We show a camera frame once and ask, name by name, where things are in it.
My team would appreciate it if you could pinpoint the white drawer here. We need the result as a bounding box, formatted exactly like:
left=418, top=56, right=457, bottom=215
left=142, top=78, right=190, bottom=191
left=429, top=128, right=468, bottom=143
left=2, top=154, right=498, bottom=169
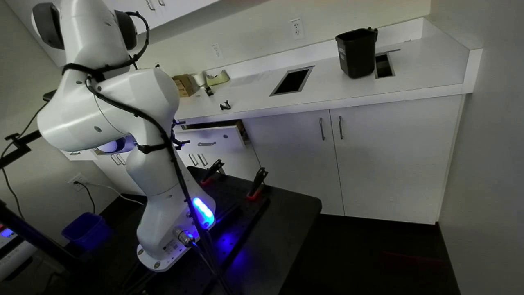
left=174, top=120, right=251, bottom=159

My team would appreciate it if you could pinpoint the white cabinet door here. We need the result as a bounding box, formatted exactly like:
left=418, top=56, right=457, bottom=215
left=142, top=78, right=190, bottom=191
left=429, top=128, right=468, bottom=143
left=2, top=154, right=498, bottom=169
left=242, top=109, right=345, bottom=216
left=329, top=95, right=465, bottom=225

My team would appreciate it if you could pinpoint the metal-rimmed counter opening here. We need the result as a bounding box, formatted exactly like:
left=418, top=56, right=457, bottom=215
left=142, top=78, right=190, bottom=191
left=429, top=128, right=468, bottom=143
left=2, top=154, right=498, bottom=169
left=269, top=65, right=315, bottom=97
left=374, top=49, right=401, bottom=79

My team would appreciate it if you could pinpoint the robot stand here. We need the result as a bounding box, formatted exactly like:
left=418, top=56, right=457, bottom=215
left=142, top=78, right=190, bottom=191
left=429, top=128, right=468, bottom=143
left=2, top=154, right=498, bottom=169
left=80, top=166, right=322, bottom=295

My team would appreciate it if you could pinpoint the tape dispenser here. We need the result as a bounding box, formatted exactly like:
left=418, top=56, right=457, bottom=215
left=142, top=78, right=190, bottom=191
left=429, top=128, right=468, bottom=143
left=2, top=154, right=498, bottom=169
left=203, top=70, right=230, bottom=87

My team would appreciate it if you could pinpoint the cardboard box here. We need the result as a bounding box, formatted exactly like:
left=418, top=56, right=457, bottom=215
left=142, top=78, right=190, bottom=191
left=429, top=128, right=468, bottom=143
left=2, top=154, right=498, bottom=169
left=172, top=74, right=199, bottom=98

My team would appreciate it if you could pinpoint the black plastic bin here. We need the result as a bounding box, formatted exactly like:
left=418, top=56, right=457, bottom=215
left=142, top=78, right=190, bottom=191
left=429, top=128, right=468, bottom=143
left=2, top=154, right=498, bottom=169
left=335, top=27, right=379, bottom=79

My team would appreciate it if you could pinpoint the blue plastic bin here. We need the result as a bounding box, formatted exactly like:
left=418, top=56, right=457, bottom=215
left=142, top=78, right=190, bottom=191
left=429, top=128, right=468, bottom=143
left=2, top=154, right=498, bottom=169
left=61, top=212, right=110, bottom=251

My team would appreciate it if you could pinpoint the white device with blue light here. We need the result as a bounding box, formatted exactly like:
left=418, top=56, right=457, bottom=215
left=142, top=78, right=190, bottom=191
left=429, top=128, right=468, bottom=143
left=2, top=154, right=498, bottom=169
left=0, top=223, right=38, bottom=282

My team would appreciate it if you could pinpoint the black clamp with red handle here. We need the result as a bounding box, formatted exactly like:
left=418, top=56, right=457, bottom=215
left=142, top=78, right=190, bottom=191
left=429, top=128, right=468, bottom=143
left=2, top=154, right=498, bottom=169
left=200, top=159, right=225, bottom=186
left=246, top=167, right=269, bottom=201

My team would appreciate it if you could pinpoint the white cable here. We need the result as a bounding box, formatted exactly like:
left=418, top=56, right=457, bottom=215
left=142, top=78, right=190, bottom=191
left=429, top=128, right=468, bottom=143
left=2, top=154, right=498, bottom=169
left=87, top=182, right=145, bottom=206

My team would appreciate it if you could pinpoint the black cable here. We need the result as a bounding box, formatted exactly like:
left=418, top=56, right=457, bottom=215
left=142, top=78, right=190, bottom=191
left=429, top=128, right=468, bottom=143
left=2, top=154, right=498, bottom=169
left=77, top=182, right=96, bottom=214

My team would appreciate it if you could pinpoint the camera on mount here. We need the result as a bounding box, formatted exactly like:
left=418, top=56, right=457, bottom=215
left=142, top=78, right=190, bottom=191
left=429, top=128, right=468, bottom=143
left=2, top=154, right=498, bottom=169
left=0, top=90, right=58, bottom=169

